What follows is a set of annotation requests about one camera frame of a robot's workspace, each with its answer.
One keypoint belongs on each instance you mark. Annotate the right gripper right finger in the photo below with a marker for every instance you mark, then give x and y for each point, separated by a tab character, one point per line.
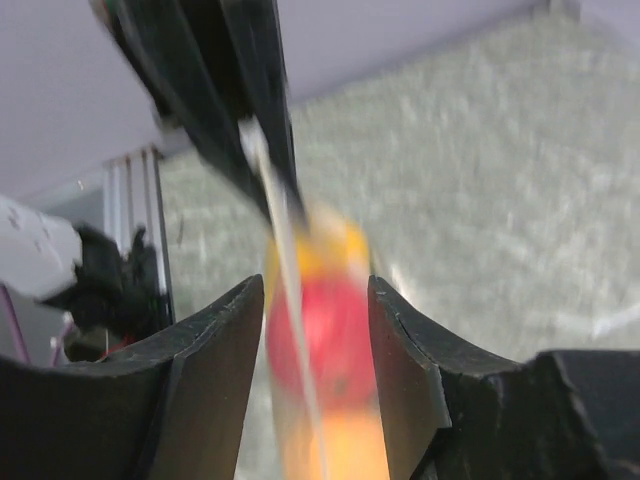
451	410

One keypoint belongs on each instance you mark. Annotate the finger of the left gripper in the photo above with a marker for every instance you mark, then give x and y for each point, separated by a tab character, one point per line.
182	54
255	33

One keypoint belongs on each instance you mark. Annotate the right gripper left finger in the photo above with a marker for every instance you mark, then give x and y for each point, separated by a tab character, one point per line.
171	406

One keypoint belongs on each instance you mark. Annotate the polka dot zip bag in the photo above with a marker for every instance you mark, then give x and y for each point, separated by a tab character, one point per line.
282	273

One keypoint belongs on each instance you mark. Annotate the red fake apple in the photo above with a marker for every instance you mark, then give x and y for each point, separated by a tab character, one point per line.
336	327

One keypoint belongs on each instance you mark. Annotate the yellow fake lemon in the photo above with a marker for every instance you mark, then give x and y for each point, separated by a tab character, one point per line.
336	246

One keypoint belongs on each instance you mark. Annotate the orange fake peach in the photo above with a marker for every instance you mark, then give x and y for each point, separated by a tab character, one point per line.
354	445

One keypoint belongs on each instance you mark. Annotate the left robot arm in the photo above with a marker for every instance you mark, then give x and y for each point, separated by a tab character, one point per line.
77	269

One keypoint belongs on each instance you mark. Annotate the aluminium frame rail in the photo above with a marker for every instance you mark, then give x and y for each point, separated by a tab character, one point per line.
133	198

